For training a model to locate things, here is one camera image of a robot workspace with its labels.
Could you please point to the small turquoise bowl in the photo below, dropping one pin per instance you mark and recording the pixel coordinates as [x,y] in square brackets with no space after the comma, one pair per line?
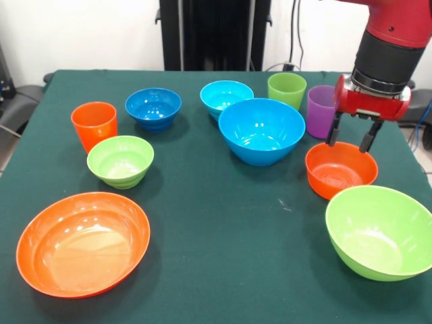
[222,94]

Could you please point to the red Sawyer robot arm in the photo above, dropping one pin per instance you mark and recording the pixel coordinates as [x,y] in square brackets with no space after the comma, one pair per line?
[388,50]

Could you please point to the large orange bowl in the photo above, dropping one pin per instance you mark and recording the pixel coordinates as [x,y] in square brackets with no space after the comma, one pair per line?
[81,246]

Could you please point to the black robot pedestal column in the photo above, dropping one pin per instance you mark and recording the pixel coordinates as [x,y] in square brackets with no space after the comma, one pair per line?
[216,33]

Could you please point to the small green bowl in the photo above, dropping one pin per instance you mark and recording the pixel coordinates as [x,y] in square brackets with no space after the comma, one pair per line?
[119,162]

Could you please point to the dark green tablecloth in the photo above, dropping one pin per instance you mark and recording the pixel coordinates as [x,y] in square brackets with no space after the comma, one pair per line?
[219,236]

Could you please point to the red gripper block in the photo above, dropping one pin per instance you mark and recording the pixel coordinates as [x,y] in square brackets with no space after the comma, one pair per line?
[371,104]

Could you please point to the dark blue bowl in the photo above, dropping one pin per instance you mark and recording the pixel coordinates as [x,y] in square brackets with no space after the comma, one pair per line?
[153,108]

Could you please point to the grey pedestal leg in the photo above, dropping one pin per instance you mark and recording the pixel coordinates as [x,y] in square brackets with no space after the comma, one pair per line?
[20,101]
[418,108]

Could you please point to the purple cup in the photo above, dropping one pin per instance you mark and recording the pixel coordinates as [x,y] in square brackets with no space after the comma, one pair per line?
[319,114]

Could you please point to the small orange bowl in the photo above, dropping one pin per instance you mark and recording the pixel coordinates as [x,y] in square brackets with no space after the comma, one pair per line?
[337,172]

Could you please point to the orange cup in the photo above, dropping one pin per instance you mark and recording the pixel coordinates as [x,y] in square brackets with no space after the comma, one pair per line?
[94,125]

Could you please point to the green cup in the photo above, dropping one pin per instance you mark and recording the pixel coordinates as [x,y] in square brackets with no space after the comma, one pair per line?
[287,89]

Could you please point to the large green bowl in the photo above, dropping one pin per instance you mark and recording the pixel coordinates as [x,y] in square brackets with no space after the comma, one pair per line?
[374,233]

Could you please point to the large blue bowl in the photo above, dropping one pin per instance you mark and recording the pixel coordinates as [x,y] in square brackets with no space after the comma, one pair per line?
[261,135]

